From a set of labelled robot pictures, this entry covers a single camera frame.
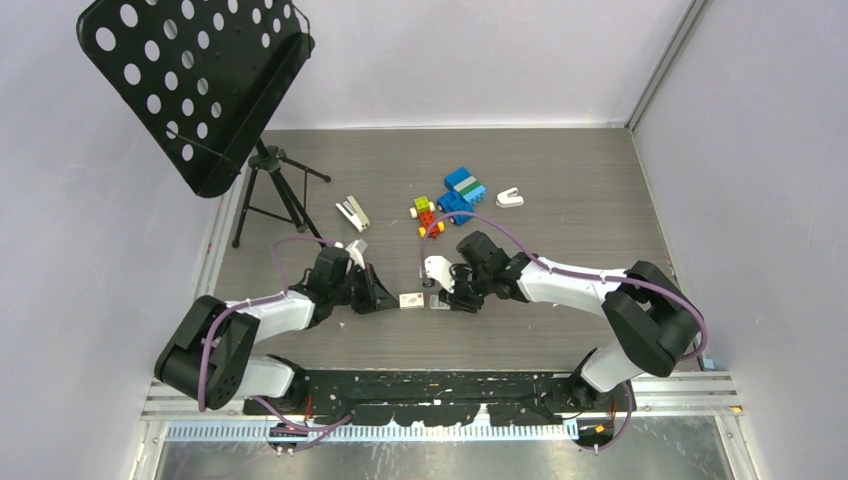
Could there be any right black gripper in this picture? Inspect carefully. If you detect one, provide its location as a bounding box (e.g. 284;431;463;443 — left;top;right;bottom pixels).
439;264;493;314

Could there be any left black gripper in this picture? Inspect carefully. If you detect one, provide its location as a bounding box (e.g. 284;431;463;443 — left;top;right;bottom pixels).
330;262;398;315

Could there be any white staple box sleeve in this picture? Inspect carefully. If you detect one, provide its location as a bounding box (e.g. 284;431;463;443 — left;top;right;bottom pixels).
398;292;425;310

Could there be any staple tray with staples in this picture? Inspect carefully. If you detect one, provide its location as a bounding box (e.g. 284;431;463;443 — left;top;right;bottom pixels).
429;295;451;310

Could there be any white and green stapler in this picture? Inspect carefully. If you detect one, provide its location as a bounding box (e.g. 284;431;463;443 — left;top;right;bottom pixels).
335;195;370;233

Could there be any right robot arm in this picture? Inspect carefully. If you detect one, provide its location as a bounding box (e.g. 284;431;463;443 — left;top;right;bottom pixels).
422;231;704;411

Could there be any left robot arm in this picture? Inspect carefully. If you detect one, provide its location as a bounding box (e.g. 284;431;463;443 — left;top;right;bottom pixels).
154;244;399;414

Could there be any red yellow toy brick car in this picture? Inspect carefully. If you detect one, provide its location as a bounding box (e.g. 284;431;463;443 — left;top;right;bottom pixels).
409;196;445;239

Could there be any white staple remover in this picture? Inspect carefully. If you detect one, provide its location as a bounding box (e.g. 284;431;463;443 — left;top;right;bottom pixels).
496;187;525;209

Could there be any blue toy brick truck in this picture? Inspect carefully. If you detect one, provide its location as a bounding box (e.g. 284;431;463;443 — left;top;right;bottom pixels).
436;167;487;226

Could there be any black perforated music stand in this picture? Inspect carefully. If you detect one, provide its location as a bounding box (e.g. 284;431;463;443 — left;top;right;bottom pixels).
76;1;315;232

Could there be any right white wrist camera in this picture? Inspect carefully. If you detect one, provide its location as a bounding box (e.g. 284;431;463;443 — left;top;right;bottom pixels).
423;255;455;293

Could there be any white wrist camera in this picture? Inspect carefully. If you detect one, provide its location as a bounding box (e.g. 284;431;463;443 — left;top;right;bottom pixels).
423;255;455;293
334;239;368;269

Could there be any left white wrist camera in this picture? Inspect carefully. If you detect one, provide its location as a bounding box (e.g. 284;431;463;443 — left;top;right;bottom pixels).
334;239;368;269

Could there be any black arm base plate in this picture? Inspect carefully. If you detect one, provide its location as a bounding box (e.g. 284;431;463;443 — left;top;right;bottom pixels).
244;369;628;427

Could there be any slotted cable duct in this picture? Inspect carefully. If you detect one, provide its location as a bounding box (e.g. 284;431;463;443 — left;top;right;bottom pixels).
164;419;579;443

